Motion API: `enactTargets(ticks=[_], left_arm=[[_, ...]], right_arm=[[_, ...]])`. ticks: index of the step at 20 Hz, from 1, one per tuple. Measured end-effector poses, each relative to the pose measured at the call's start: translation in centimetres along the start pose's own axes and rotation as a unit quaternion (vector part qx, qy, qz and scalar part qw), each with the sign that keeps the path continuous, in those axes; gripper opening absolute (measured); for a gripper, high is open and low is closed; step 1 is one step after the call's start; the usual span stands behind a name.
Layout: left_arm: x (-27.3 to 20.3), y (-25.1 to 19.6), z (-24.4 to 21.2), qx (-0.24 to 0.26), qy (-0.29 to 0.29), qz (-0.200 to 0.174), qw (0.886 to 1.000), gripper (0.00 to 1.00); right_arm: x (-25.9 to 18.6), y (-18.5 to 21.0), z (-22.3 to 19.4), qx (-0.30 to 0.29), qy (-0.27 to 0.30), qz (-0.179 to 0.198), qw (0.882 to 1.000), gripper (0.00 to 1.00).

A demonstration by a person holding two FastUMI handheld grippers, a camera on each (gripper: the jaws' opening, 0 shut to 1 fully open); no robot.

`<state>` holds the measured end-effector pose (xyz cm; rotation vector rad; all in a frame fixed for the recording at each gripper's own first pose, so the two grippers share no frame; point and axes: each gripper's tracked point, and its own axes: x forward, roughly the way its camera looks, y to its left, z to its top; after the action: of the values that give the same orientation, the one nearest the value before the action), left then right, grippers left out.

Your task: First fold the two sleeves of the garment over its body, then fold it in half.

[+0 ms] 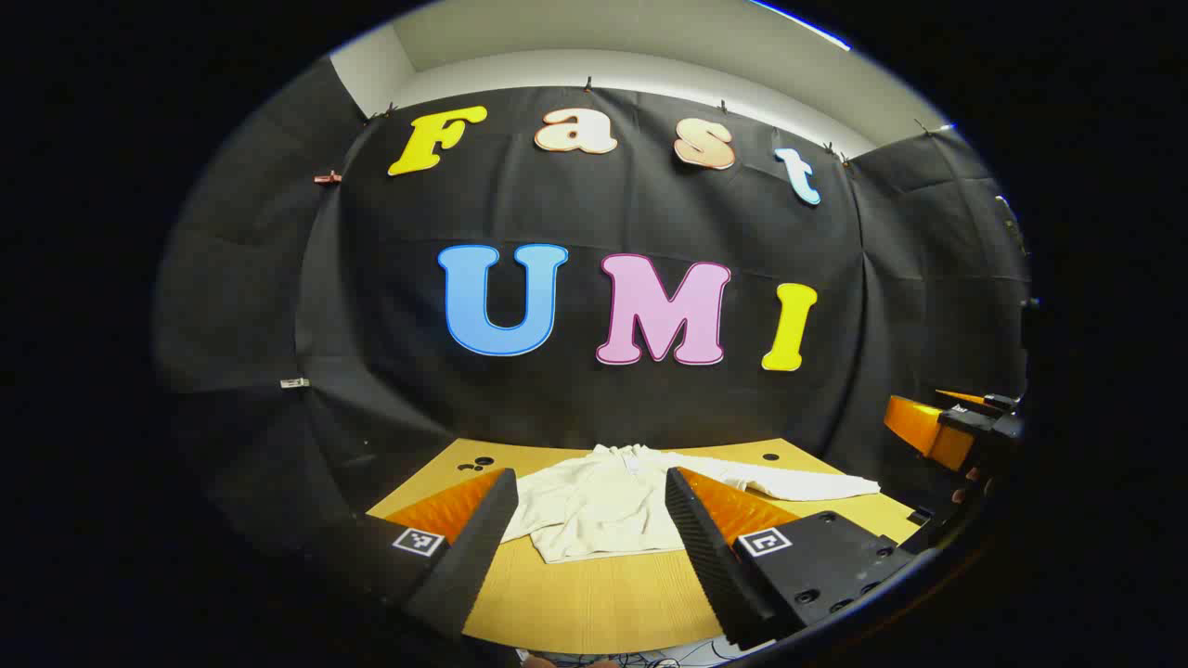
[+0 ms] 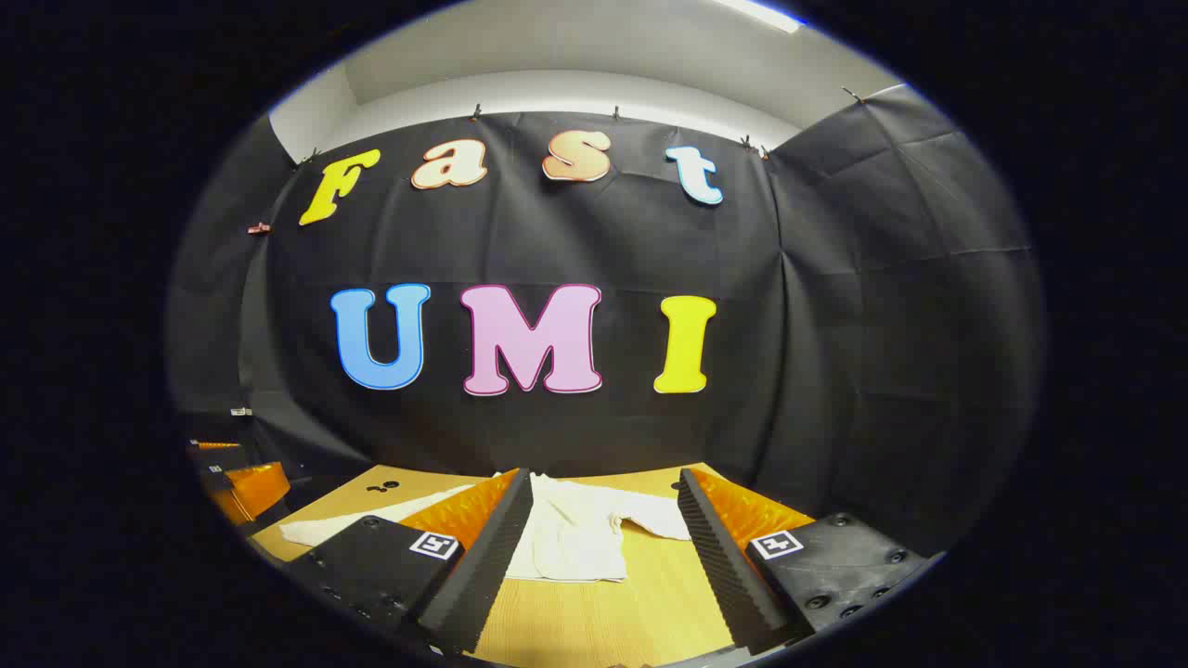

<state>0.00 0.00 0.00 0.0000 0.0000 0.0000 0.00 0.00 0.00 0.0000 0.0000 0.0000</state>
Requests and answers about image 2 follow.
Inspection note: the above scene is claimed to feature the white garment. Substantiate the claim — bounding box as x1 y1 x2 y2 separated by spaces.
278 471 693 584

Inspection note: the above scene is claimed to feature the ceiling light strip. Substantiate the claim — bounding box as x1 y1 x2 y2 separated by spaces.
715 0 805 34

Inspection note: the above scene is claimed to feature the black backdrop cloth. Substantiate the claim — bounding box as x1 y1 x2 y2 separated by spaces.
167 83 1050 558

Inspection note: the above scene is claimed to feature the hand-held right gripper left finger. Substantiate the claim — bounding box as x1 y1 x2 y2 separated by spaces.
278 467 536 656

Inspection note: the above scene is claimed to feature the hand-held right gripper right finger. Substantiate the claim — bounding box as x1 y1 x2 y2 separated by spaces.
676 467 934 655

